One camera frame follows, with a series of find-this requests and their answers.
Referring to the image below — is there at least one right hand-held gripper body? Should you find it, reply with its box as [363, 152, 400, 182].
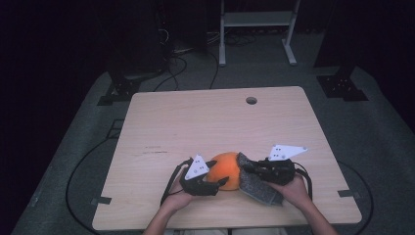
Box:
[257, 144, 308, 187]

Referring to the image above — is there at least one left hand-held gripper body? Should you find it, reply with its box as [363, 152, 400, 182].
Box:
[178, 154, 220, 197]

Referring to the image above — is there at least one orange plush toy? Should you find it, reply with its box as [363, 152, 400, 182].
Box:
[206, 151, 245, 192]

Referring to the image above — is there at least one grey fuzzy cloth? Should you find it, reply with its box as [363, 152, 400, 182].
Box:
[236, 152, 285, 207]

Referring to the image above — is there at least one person's left hand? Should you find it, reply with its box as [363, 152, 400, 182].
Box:
[161, 175, 198, 213]

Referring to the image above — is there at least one person's right hand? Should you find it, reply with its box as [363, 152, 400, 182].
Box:
[265, 173, 311, 211]

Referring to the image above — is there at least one grey tape strip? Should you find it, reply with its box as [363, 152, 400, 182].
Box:
[90, 196, 113, 207]
[337, 189, 362, 201]

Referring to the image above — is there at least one black stand base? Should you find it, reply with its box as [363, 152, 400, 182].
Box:
[315, 63, 370, 103]
[97, 70, 164, 107]

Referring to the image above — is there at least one dark equipment case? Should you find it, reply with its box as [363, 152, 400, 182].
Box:
[107, 0, 171, 78]

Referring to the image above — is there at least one white metal stand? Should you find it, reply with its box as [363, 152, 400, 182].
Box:
[218, 0, 301, 68]

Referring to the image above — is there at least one left hand-held gripper black cable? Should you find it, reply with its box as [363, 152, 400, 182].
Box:
[160, 157, 195, 207]

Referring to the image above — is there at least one hand-held gripper black cable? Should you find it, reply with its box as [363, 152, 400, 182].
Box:
[292, 161, 314, 201]
[160, 157, 195, 207]

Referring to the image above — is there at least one right hand-held gripper black cable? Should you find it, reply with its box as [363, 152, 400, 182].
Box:
[292, 161, 314, 201]

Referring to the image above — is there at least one black floor cable loop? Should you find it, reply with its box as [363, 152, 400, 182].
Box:
[336, 160, 375, 235]
[65, 118, 125, 235]

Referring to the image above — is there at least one black cable bundle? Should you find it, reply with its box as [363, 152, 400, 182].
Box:
[224, 32, 257, 47]

